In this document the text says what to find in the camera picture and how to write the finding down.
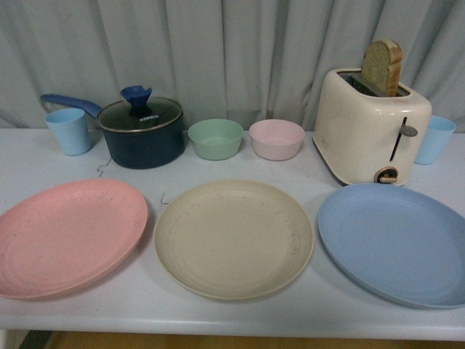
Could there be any pink plate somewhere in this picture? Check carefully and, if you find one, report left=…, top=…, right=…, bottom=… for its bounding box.
left=1, top=179, right=148, bottom=300

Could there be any blue plate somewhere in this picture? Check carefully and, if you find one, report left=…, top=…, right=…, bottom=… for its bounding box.
left=318, top=184, right=464, bottom=308

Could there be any green bowl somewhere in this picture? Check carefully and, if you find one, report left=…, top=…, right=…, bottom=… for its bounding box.
left=187, top=119, right=243, bottom=161

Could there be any pink bowl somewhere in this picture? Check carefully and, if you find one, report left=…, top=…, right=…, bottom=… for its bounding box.
left=249, top=119, right=305, bottom=161

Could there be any beige plate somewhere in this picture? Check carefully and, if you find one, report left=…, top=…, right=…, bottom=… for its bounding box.
left=153, top=180, right=315, bottom=300

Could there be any dark blue saucepan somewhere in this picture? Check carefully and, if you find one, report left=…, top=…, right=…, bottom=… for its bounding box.
left=41, top=94, right=185, bottom=169

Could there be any glass pot lid blue knob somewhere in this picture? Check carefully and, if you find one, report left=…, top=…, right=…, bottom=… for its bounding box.
left=97, top=85, right=182, bottom=133

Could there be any grey curtain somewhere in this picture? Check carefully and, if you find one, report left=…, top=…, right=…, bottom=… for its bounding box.
left=1, top=1, right=464, bottom=132

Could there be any cream toaster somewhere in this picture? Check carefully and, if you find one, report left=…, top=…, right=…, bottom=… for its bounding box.
left=313, top=69, right=432, bottom=185

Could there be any light blue cup left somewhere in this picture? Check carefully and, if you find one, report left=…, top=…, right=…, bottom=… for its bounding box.
left=45, top=108, right=92, bottom=156

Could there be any light blue cup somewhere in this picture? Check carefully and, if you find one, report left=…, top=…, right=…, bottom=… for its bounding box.
left=414, top=116, right=456, bottom=165
left=45, top=108, right=92, bottom=156

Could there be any bread slice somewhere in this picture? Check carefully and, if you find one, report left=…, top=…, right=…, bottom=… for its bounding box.
left=361, top=39, right=403, bottom=97

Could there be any light blue cup right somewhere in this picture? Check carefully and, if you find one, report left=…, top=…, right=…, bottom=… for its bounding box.
left=414, top=116, right=456, bottom=165

